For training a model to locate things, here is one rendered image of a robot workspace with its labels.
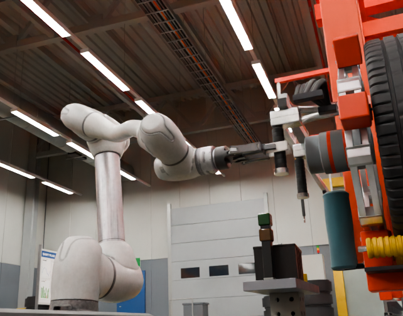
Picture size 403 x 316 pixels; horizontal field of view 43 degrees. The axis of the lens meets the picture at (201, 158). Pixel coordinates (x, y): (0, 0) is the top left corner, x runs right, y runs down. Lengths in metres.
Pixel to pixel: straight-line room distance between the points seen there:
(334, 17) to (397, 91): 1.08
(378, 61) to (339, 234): 0.58
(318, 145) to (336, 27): 0.87
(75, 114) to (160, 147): 0.58
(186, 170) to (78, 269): 0.47
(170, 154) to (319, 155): 0.48
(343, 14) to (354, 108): 1.12
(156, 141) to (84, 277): 0.51
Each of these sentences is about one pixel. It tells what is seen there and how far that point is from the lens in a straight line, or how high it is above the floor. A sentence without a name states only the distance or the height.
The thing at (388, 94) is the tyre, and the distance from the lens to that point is 1.42.
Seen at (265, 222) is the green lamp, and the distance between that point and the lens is 1.64.
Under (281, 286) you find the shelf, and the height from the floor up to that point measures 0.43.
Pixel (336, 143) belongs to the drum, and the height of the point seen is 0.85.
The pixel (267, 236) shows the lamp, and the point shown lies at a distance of 1.63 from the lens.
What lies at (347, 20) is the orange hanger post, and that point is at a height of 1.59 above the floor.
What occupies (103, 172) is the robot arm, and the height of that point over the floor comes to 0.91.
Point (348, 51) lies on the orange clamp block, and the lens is 1.62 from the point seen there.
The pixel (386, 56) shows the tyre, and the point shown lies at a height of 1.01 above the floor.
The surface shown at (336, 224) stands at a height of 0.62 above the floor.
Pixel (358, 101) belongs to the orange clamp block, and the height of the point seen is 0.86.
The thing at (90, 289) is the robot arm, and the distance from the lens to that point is 1.71.
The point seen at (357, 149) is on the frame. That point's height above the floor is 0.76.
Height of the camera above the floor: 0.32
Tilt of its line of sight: 19 degrees up
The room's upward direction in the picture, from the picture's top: 2 degrees counter-clockwise
